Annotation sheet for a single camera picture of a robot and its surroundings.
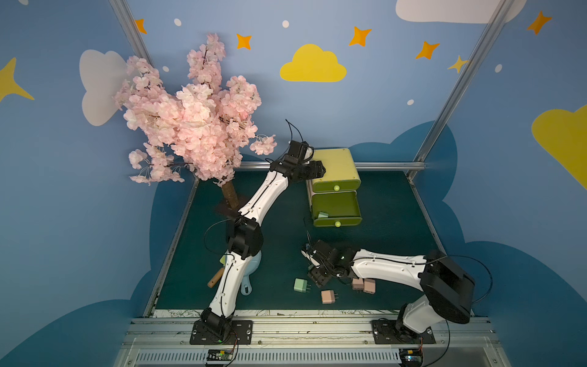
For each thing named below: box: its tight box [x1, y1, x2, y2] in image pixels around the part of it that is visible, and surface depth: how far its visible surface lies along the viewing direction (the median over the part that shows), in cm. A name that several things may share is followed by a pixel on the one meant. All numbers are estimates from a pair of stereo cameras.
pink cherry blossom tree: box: [113, 33, 278, 210], surface depth 67 cm
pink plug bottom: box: [321, 289, 339, 305], surface depth 82 cm
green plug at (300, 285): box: [293, 278, 312, 293], surface depth 84 cm
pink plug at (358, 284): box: [352, 277, 364, 290], surface depth 84 cm
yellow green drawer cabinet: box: [305, 147, 364, 228], surface depth 95 cm
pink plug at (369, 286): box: [363, 278, 376, 295], surface depth 84 cm
